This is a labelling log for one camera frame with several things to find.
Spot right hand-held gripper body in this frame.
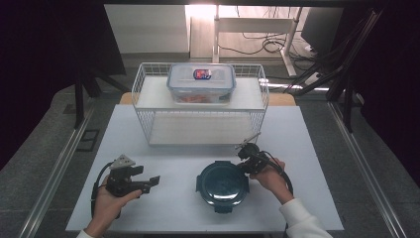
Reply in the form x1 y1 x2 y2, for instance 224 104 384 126
234 131 271 173

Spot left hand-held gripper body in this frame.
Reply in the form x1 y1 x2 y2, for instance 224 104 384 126
104 154 146 199

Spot round container dark teal lid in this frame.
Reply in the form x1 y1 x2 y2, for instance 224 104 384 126
195 160 251 214

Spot white wire rack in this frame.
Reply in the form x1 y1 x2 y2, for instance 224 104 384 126
131 61 270 147

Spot clear plastic food container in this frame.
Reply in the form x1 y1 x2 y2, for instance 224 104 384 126
165 62 238 105

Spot person's right hand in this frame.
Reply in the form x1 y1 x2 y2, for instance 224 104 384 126
249 157 295 205

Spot person's left hand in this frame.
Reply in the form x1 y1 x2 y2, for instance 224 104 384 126
85 175 144 237

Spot wooden board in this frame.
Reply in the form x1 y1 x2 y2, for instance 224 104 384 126
118 91 297 107

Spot black metal stand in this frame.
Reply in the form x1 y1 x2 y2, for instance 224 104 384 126
282 8 384 134
73 68 131 131

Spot dark curtain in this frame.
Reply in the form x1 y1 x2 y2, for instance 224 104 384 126
341 0 420 187
0 0 127 172

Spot dark monitor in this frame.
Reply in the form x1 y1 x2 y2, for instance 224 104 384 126
300 6 345 55

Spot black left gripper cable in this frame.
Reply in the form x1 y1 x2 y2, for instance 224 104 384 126
90 161 121 220

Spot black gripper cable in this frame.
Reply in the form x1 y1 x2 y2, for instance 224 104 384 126
262 150 295 238
90 161 121 220

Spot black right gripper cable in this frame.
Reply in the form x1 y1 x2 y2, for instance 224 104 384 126
262 150 295 238

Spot black square floor frame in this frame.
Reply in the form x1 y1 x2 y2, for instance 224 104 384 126
75 128 101 154

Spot aluminium rail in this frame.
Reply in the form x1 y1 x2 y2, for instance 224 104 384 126
19 104 95 238
326 100 408 238

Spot black floor cables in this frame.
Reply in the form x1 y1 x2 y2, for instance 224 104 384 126
219 5 320 62

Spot white desk frame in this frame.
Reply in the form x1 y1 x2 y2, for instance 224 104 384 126
212 4 303 78

